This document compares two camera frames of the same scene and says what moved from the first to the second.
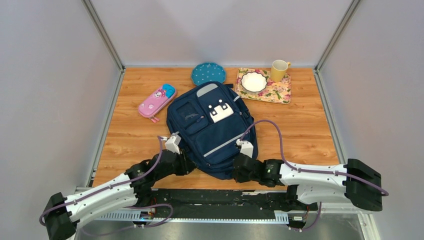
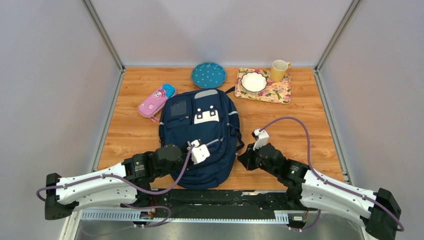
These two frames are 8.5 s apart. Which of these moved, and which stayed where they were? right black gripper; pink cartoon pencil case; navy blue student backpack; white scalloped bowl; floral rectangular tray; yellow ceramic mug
Moved: navy blue student backpack; right black gripper
Stayed: yellow ceramic mug; white scalloped bowl; pink cartoon pencil case; floral rectangular tray
